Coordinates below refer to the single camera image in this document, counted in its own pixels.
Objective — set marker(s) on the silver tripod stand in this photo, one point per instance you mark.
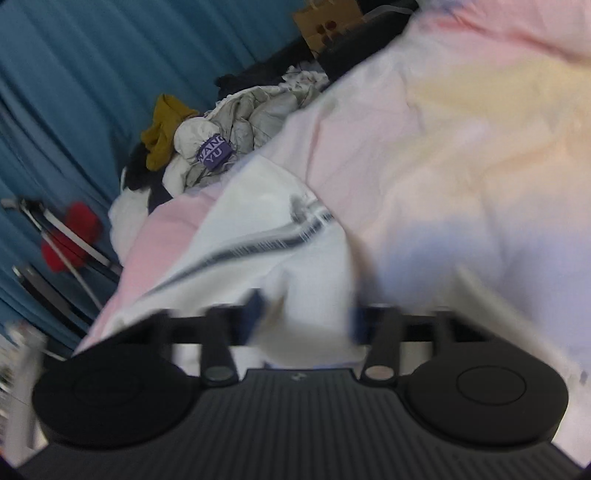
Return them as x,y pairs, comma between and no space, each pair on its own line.
64,258

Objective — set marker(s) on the grey jacket with purple label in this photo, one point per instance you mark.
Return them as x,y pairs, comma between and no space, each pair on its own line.
258,115

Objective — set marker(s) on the white pants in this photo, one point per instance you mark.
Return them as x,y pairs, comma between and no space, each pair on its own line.
300,286

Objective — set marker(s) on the pastel duvet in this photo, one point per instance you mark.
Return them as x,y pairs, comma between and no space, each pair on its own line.
461,161

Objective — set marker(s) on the mustard garment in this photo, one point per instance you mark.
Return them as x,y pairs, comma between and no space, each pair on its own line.
166,124

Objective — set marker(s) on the red cloth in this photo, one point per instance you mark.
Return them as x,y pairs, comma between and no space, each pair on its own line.
83,219

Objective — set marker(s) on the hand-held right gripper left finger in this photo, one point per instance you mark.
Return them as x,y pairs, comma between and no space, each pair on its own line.
255,318

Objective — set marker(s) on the blue curtain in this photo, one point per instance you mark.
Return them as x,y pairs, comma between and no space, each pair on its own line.
115,55
41,304

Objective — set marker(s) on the dark fuzzy garment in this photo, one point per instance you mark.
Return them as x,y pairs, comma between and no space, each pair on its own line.
249,78

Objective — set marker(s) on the brown paper bag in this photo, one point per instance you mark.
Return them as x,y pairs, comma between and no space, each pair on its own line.
328,23

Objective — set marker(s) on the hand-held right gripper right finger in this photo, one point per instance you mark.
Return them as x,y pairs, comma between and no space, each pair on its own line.
362,325

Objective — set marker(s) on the white fleece garment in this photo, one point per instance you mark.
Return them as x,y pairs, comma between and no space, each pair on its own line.
129,226

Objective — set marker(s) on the black upright panel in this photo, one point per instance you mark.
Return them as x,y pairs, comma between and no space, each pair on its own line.
46,288

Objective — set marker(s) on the white dressing table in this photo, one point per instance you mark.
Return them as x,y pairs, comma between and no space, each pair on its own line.
23,392

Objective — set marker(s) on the black garment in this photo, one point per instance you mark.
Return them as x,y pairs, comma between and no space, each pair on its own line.
138,170

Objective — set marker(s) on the black leather bench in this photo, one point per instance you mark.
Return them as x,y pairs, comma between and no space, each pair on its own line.
355,50

